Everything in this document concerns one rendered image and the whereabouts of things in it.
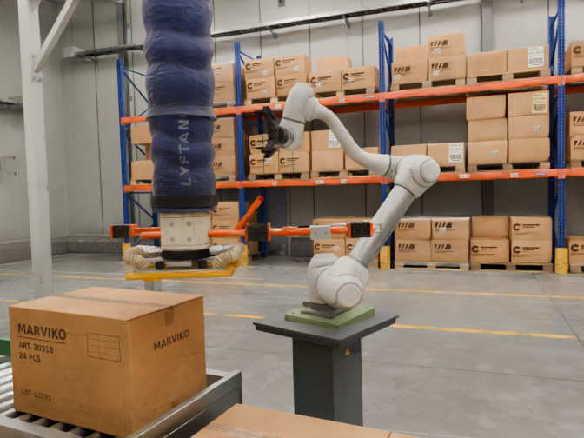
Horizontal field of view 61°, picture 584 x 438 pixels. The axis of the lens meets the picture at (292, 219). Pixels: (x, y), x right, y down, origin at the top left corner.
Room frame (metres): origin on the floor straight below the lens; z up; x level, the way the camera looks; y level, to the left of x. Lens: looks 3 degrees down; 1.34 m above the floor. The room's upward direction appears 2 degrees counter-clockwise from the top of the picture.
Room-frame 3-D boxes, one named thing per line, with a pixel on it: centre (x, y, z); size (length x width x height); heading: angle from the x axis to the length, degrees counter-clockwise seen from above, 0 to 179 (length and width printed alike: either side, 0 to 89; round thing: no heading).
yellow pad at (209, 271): (1.62, 0.37, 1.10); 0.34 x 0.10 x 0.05; 90
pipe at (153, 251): (1.72, 0.37, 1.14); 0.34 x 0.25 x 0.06; 90
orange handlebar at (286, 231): (1.84, 0.17, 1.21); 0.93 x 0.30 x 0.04; 90
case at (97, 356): (1.88, 0.71, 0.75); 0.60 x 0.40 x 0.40; 64
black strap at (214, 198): (1.72, 0.37, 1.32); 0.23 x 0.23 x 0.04
